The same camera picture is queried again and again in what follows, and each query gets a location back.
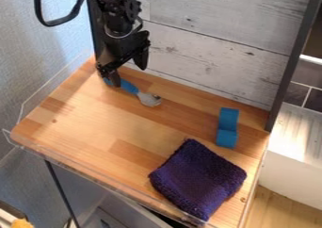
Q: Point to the purple cloth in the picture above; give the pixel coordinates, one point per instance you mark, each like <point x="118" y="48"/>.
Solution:
<point x="198" y="179"/>

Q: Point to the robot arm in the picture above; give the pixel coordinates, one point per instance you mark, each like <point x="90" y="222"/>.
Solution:
<point x="112" y="5"/>

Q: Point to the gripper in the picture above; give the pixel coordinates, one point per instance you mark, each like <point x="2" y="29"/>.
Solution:
<point x="119" y="45"/>

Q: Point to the blue block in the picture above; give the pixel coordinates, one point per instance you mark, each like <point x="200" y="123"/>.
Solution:
<point x="227" y="127"/>

